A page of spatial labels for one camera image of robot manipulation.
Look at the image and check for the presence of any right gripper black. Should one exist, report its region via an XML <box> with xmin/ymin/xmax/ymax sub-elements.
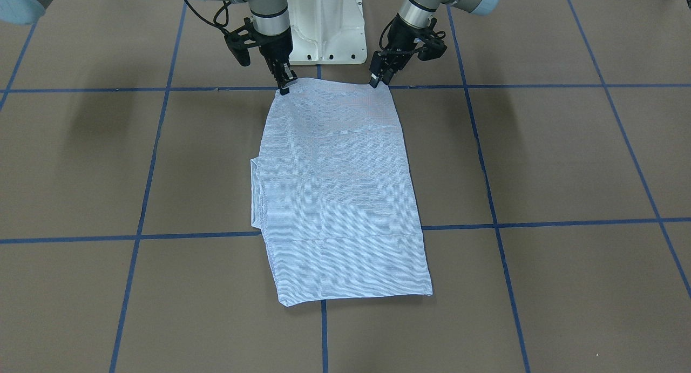
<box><xmin>223</xmin><ymin>17</ymin><xmax>299</xmax><ymax>97</ymax></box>

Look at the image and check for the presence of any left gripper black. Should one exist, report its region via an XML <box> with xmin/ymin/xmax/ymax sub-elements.
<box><xmin>369</xmin><ymin>15</ymin><xmax>447</xmax><ymax>89</ymax></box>

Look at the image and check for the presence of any light blue striped shirt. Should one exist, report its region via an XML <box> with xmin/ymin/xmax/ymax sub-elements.
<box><xmin>250</xmin><ymin>78</ymin><xmax>433</xmax><ymax>307</ymax></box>

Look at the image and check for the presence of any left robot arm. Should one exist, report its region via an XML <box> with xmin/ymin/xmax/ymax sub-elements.
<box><xmin>369</xmin><ymin>0</ymin><xmax>499</xmax><ymax>88</ymax></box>

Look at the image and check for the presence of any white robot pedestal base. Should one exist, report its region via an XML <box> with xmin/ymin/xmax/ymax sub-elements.
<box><xmin>287</xmin><ymin>0</ymin><xmax>367</xmax><ymax>65</ymax></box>

